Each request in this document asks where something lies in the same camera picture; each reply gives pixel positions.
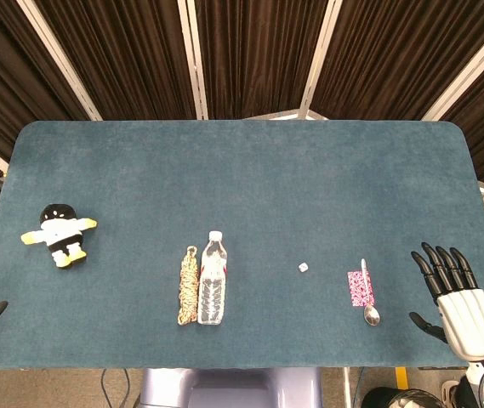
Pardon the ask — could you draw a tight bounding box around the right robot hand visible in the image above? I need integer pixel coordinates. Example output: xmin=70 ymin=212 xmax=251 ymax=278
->
xmin=408 ymin=241 xmax=484 ymax=362

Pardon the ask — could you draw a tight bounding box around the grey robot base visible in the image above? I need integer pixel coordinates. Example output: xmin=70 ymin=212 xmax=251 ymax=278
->
xmin=138 ymin=366 xmax=324 ymax=408

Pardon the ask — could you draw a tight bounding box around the metal spoon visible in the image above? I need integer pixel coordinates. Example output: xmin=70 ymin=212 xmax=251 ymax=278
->
xmin=360 ymin=258 xmax=381 ymax=327

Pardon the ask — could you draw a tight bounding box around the black trash bin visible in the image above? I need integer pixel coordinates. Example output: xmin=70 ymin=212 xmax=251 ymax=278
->
xmin=359 ymin=386 xmax=447 ymax=408

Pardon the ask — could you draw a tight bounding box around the black white plush toy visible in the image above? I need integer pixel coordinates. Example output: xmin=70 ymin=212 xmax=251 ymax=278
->
xmin=20 ymin=203 xmax=99 ymax=269

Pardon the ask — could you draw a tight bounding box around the pink patterned packet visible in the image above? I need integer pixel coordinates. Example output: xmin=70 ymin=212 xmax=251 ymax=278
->
xmin=347 ymin=269 xmax=375 ymax=308

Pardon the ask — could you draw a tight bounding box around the clear plastic water bottle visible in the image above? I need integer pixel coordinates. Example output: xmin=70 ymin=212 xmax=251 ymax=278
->
xmin=196 ymin=230 xmax=229 ymax=326

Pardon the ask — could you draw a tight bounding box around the blue felt table mat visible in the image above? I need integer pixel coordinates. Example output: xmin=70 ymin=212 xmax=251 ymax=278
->
xmin=0 ymin=119 xmax=484 ymax=370

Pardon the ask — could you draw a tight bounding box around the dark brown curtain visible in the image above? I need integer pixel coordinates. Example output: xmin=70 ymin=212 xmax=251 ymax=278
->
xmin=0 ymin=0 xmax=484 ymax=188

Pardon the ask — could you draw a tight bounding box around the black floor cable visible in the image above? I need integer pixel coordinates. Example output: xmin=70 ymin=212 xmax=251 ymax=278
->
xmin=99 ymin=367 xmax=132 ymax=408

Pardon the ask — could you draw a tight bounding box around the braided yellow rope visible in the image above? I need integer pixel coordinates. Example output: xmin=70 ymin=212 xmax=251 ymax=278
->
xmin=176 ymin=245 xmax=201 ymax=327

